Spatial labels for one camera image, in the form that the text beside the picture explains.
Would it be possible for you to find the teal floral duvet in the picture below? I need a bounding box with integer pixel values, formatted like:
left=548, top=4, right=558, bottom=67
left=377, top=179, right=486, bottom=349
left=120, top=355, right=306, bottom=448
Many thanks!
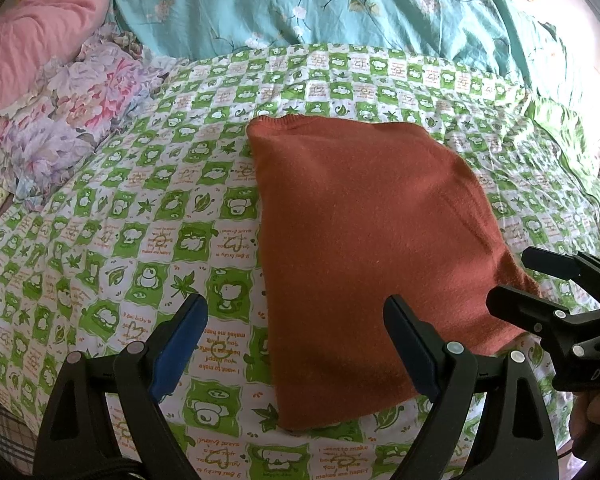
left=102, top=0, right=598, bottom=131

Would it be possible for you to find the rust orange knit sweater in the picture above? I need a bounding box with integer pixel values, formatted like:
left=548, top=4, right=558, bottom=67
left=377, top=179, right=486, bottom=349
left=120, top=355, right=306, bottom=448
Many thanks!
left=246, top=115, right=542, bottom=432

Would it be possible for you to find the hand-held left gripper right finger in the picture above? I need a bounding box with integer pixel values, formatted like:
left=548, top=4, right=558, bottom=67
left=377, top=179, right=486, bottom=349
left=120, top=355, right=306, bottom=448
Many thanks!
left=383, top=296, right=559, bottom=480

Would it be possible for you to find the green checkered printed bed sheet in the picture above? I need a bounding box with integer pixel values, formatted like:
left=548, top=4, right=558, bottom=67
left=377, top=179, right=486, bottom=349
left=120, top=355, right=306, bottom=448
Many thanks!
left=0, top=42, right=600, bottom=480

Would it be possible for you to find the person's right hand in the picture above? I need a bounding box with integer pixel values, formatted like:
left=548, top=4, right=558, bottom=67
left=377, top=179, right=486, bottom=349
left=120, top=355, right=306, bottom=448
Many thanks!
left=567, top=389, right=600, bottom=448

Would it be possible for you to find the pink purple floral cloth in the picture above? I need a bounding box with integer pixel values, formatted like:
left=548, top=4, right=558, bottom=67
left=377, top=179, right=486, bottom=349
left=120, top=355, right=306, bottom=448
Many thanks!
left=0, top=25, right=191, bottom=211

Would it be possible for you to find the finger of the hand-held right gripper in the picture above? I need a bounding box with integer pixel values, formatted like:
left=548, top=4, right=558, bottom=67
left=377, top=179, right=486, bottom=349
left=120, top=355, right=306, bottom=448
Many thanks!
left=521, top=246, right=600, bottom=306
left=486, top=284, right=600, bottom=358

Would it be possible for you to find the plaid cloth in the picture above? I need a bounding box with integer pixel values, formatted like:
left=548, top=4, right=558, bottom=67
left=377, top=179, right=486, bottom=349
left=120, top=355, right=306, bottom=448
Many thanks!
left=0, top=389, right=38, bottom=477

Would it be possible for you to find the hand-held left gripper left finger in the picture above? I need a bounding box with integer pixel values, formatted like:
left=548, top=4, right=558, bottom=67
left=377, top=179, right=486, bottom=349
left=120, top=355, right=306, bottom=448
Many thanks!
left=32, top=294, right=208, bottom=480

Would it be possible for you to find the pink pillow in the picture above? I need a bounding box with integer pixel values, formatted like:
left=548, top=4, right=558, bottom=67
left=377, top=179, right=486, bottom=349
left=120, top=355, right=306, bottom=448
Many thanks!
left=0, top=0, right=117, bottom=117

